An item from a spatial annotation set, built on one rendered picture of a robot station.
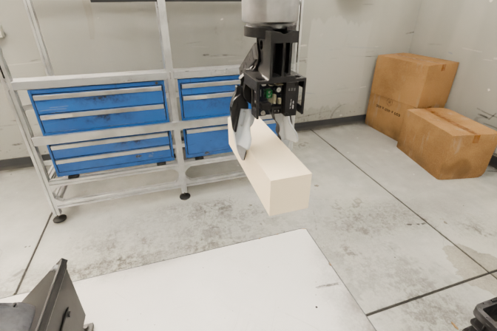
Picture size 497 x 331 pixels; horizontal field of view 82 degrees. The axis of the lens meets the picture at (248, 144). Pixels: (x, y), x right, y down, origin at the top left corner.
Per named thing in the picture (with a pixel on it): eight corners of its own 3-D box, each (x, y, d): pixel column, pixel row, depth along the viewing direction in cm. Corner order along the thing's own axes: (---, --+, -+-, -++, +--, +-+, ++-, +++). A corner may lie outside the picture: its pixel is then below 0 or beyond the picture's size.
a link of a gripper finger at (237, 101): (225, 131, 45) (240, 75, 42) (223, 127, 46) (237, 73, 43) (253, 134, 47) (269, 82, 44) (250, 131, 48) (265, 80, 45)
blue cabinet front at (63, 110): (58, 176, 182) (27, 89, 157) (174, 159, 201) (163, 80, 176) (57, 178, 180) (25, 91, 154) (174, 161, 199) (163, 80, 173)
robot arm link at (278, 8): (234, -11, 39) (289, -10, 41) (235, 26, 41) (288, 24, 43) (251, -13, 33) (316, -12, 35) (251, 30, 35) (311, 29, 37)
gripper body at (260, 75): (254, 124, 39) (254, 29, 34) (237, 104, 46) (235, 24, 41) (305, 118, 41) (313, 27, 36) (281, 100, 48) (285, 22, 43)
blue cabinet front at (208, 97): (186, 157, 203) (177, 78, 178) (280, 144, 222) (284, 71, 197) (186, 159, 201) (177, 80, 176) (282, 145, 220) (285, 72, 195)
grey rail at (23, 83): (12, 86, 160) (9, 78, 157) (292, 67, 205) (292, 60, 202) (4, 91, 151) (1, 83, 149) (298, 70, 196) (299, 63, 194)
